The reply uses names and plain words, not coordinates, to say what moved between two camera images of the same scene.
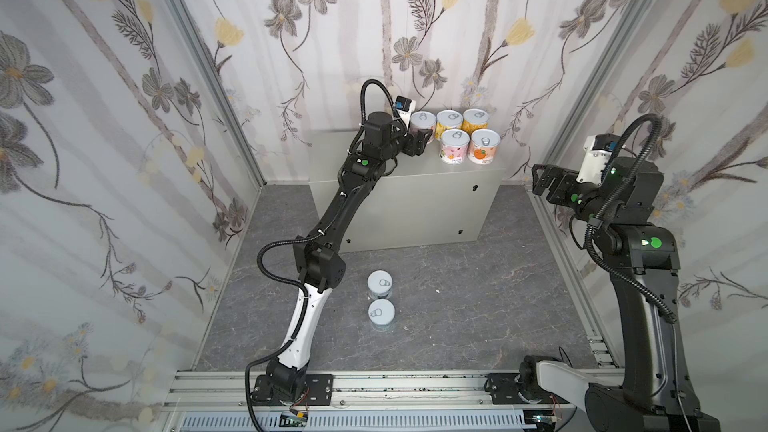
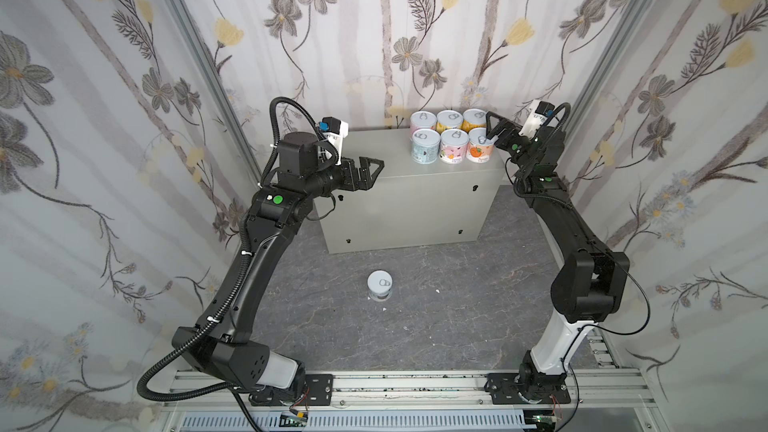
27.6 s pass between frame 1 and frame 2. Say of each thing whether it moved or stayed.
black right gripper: moved
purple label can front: stayed
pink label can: stayed
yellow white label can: stayed
